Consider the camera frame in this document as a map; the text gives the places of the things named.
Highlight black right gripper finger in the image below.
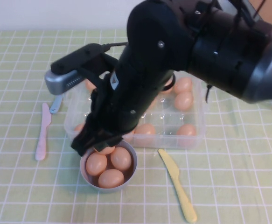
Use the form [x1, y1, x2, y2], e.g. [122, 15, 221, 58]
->
[70, 127, 104, 157]
[95, 136, 124, 153]

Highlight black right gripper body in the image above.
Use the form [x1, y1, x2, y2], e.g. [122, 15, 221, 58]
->
[86, 77, 163, 137]

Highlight clear plastic egg box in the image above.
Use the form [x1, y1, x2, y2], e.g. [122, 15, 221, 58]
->
[64, 70, 211, 150]

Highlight pink plastic knife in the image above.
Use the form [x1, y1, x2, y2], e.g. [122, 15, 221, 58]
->
[35, 103, 52, 161]

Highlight blue plastic fork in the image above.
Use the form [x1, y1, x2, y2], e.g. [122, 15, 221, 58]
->
[49, 94, 64, 114]

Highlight grey round bowl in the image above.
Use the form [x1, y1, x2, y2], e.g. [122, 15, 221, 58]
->
[80, 140, 138, 194]

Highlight yellow plastic knife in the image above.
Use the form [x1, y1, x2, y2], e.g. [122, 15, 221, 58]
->
[158, 148, 198, 224]

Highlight green checked tablecloth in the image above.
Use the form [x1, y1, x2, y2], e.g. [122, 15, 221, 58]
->
[0, 29, 272, 224]

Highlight black looped cable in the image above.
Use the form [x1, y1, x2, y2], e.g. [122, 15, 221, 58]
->
[162, 74, 175, 92]

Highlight black camera cable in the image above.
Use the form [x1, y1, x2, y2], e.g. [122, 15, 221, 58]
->
[102, 42, 129, 50]

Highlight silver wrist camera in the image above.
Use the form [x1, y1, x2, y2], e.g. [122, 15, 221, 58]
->
[44, 69, 84, 96]

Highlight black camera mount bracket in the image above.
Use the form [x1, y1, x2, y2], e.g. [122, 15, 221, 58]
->
[50, 43, 120, 88]

